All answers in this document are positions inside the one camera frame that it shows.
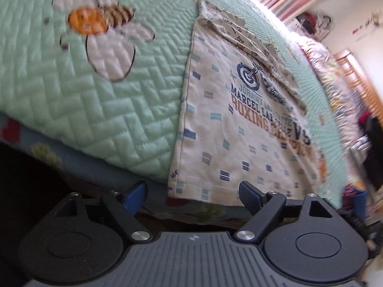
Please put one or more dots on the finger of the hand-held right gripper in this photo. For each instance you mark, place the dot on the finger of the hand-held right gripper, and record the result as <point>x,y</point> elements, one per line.
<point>360,203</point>

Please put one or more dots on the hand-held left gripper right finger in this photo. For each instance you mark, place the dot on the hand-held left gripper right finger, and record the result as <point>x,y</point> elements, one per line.
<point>248,197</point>

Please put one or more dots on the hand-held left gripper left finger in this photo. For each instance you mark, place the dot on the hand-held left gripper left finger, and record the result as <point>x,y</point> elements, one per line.
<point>136,197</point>

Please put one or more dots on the white letter-print long-sleeve shirt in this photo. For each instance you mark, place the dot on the white letter-print long-sleeve shirt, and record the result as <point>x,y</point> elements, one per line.
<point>239,125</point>

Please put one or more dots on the green quilted bee bedspread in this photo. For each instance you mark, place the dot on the green quilted bee bedspread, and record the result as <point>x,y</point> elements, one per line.
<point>134,95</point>

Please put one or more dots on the wooden slatted headboard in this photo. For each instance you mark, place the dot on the wooden slatted headboard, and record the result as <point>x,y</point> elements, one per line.
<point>356,77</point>

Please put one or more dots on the red hanging ornament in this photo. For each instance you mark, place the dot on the red hanging ornament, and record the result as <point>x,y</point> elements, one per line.
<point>369,24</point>

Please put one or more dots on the white plastic bag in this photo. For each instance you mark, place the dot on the white plastic bag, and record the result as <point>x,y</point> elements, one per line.
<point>325,27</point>

